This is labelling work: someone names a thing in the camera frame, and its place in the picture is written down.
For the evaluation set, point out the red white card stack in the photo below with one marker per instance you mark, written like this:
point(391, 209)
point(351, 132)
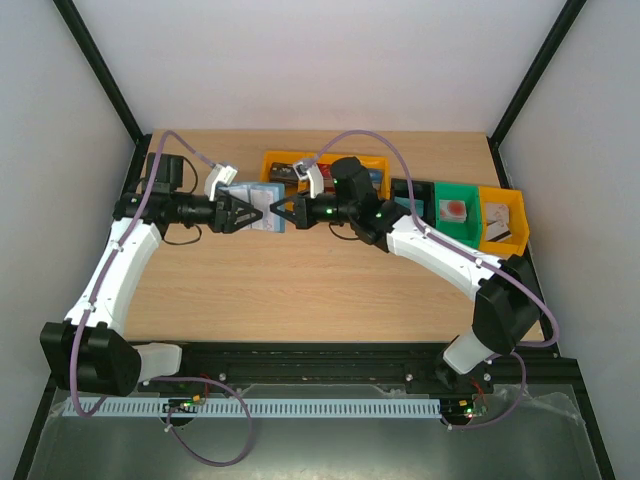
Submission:
point(452, 211)

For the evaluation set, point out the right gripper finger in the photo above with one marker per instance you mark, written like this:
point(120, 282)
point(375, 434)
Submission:
point(288, 215)
point(285, 203)

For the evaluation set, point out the blue card stack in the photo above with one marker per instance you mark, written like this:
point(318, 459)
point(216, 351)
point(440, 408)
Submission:
point(376, 176)

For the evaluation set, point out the white pink card stack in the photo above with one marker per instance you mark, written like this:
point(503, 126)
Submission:
point(496, 212)

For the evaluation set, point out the black card stack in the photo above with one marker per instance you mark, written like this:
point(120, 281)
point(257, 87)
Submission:
point(282, 173)

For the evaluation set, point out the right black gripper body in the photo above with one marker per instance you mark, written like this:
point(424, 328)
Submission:
point(303, 211)

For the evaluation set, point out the right black frame post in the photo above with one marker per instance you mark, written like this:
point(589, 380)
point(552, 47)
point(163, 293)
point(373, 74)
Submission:
point(552, 42)

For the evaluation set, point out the black bin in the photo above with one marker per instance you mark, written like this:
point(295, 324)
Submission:
point(423, 190)

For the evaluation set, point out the white pink credit card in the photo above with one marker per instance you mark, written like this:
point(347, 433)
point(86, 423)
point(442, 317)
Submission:
point(497, 231)
point(262, 196)

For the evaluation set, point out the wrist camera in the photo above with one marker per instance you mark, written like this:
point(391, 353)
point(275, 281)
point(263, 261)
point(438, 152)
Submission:
point(222, 174)
point(307, 170)

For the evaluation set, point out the black frame post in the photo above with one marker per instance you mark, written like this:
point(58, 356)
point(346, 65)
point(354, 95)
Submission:
point(552, 42)
point(91, 52)

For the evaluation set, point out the teal card stack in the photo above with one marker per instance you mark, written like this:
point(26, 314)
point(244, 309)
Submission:
point(419, 204)

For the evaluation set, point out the green bin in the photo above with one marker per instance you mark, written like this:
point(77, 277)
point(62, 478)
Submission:
point(469, 232)

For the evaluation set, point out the far right orange bin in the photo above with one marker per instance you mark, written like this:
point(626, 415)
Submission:
point(518, 223)

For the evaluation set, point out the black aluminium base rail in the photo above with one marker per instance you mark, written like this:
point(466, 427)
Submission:
point(414, 367)

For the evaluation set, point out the left black frame post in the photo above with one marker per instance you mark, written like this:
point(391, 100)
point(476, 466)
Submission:
point(91, 52)

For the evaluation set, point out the light blue cable duct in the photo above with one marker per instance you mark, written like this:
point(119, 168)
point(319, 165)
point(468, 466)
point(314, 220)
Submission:
point(143, 407)

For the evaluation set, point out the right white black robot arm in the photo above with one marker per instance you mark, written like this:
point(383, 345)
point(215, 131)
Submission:
point(502, 290)

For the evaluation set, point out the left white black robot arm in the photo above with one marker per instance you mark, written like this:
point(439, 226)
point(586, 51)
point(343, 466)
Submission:
point(87, 351)

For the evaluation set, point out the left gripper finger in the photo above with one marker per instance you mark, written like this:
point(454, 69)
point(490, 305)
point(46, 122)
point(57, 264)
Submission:
point(245, 222)
point(235, 205)

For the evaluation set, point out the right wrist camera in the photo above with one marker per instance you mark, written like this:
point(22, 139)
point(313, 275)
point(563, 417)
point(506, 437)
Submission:
point(307, 170)

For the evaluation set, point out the orange bin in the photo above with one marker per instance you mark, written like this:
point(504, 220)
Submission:
point(379, 163)
point(289, 157)
point(518, 223)
point(316, 174)

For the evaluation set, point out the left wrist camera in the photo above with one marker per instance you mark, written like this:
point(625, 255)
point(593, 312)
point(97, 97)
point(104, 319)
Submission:
point(222, 174)

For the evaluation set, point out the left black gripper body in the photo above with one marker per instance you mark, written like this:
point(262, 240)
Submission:
point(219, 224)

